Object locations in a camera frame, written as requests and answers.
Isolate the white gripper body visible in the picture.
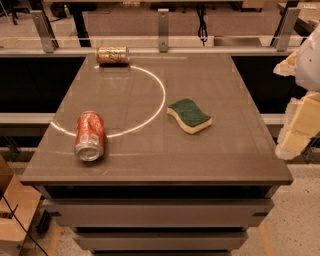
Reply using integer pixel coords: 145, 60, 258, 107
295, 24, 320, 91

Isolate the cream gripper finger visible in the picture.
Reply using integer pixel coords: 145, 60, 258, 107
273, 51, 298, 76
275, 91, 320, 160

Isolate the red coke can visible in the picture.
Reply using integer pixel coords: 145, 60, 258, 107
74, 111, 105, 162

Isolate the gold soda can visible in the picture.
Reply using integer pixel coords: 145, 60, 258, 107
95, 47, 129, 64

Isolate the green yellow sponge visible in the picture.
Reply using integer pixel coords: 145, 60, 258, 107
167, 98, 212, 135

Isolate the grey drawer cabinet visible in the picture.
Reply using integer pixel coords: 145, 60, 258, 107
21, 53, 292, 256

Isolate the green bottle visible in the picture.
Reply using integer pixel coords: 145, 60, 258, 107
64, 5, 71, 19

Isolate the cardboard box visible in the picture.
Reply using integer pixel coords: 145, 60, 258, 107
0, 156, 41, 256

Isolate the metal railing bracket right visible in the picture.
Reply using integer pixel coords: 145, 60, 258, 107
275, 7, 300, 52

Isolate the metal railing bracket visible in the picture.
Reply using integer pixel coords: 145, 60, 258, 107
275, 7, 300, 52
158, 9, 169, 53
30, 10, 56, 53

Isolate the black hanging cable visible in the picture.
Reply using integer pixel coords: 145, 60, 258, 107
196, 3, 209, 47

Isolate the metal railing bracket middle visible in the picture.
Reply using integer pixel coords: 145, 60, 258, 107
158, 9, 169, 53

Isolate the metal railing bracket left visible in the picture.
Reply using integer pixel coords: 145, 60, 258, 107
30, 10, 56, 53

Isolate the black cable on floor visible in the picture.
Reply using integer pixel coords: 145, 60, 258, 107
0, 191, 49, 256

